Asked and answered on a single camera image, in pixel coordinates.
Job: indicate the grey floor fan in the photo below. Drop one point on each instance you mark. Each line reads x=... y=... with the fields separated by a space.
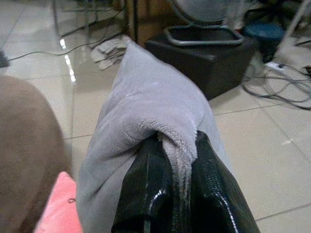
x=201 y=14

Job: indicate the pink plush pillow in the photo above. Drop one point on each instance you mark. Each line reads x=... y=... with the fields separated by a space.
x=58 y=208

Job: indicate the black box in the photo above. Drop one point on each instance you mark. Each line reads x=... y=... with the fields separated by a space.
x=213 y=68

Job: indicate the white power strip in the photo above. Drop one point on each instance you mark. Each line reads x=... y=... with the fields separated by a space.
x=274 y=65

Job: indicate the brown wooden cabinet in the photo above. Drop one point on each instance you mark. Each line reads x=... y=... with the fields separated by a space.
x=150 y=21

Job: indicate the white table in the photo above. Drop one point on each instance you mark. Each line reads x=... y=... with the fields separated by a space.
x=295 y=21

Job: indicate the metal frame chair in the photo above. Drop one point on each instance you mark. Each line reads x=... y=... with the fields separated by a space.
x=73 y=14

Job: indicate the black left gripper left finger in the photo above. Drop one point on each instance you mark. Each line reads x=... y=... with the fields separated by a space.
x=148 y=194

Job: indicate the crumpled grey cloth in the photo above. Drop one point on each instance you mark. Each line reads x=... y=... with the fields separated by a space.
x=109 y=54

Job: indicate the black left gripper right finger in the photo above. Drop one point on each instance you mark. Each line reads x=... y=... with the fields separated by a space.
x=213 y=189

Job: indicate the brown round plush sofa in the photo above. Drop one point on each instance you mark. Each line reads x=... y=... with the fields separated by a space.
x=24 y=145

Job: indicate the grey plush pillow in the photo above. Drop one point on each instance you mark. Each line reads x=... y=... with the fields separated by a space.
x=145 y=102

